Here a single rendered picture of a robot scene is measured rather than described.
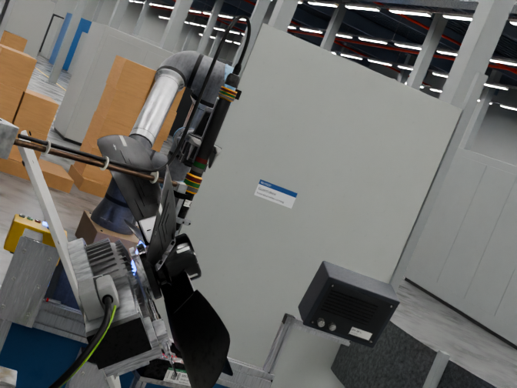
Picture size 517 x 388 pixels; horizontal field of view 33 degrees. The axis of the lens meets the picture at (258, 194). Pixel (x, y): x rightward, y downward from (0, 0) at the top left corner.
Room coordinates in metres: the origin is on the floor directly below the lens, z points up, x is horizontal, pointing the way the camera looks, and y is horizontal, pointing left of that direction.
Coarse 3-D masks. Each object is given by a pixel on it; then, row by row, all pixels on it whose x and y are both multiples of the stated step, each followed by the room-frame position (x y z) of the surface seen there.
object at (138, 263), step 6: (132, 252) 2.12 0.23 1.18; (132, 258) 2.10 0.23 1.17; (138, 258) 2.12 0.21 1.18; (138, 264) 2.09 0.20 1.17; (138, 270) 2.08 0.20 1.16; (144, 270) 2.10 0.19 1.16; (138, 276) 2.08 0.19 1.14; (144, 276) 2.10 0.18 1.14; (144, 282) 2.08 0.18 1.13; (150, 288) 2.12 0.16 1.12; (150, 294) 2.10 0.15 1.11
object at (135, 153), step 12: (108, 144) 2.16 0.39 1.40; (120, 144) 2.21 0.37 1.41; (132, 144) 2.26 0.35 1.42; (108, 156) 2.14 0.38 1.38; (120, 156) 2.18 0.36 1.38; (132, 156) 2.23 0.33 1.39; (144, 156) 2.28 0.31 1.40; (120, 180) 2.15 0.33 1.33; (132, 180) 2.18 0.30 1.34; (144, 180) 2.21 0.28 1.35; (132, 192) 2.16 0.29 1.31; (144, 192) 2.19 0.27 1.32; (156, 192) 2.23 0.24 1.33; (132, 204) 2.15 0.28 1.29; (144, 204) 2.17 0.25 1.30; (156, 204) 2.20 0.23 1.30; (144, 216) 2.15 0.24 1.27
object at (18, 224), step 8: (16, 216) 2.51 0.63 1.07; (16, 224) 2.45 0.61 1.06; (24, 224) 2.46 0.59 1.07; (32, 224) 2.49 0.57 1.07; (40, 224) 2.53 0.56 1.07; (8, 232) 2.47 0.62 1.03; (16, 232) 2.46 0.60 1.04; (40, 232) 2.47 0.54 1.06; (48, 232) 2.48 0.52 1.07; (8, 240) 2.45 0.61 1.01; (16, 240) 2.46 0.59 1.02; (48, 240) 2.48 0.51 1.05; (8, 248) 2.46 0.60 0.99
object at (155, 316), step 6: (144, 288) 2.08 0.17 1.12; (150, 300) 2.03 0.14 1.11; (150, 306) 2.01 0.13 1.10; (150, 312) 2.00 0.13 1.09; (156, 312) 1.99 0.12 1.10; (156, 318) 1.96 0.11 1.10; (162, 342) 1.88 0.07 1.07; (168, 348) 1.86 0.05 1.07; (168, 354) 1.85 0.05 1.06; (174, 366) 1.81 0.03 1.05; (174, 372) 1.80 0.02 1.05
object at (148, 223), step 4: (140, 220) 2.15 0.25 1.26; (144, 220) 2.16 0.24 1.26; (148, 220) 2.17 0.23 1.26; (152, 220) 2.18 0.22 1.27; (140, 224) 2.14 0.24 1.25; (144, 224) 2.15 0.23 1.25; (148, 224) 2.16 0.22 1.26; (152, 224) 2.17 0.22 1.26; (144, 228) 2.14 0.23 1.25; (148, 228) 2.16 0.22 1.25; (152, 228) 2.16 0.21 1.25; (144, 232) 2.14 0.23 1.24; (148, 232) 2.15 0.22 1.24; (148, 236) 2.14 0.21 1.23; (148, 240) 2.13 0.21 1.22
